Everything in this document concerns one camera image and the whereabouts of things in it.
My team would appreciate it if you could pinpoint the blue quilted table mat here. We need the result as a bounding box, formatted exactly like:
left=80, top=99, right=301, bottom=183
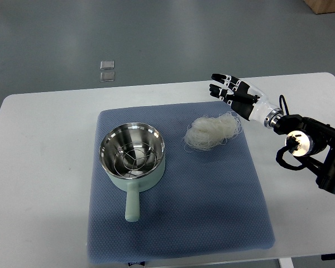
left=87, top=101, right=275, bottom=264

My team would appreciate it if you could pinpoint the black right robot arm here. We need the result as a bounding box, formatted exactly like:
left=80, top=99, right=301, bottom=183
left=270, top=114, right=335, bottom=195

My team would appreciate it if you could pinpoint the brown cardboard box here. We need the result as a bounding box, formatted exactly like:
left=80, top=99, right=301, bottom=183
left=305, top=0, right=335, bottom=15

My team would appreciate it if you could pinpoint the white table leg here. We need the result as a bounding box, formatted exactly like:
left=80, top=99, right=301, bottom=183
left=279, top=257, right=294, bottom=268

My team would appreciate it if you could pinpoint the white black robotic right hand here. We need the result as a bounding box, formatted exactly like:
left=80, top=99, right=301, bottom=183
left=209, top=73, right=284, bottom=128

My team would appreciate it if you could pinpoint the upper metal floor plate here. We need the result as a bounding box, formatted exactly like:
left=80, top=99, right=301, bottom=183
left=100, top=60, right=114, bottom=70

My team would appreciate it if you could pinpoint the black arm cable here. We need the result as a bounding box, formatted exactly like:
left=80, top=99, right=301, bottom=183
left=278, top=94, right=291, bottom=116

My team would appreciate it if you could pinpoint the mint green steel pot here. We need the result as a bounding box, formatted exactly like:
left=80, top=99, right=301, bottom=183
left=99, top=122, right=166, bottom=222

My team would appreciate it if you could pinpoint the wire steamer rack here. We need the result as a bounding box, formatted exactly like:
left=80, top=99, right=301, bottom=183
left=112, top=142, right=160, bottom=178

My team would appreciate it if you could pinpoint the white vermicelli noodle bundle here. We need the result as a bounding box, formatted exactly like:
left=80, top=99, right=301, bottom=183
left=184, top=112, right=242, bottom=151

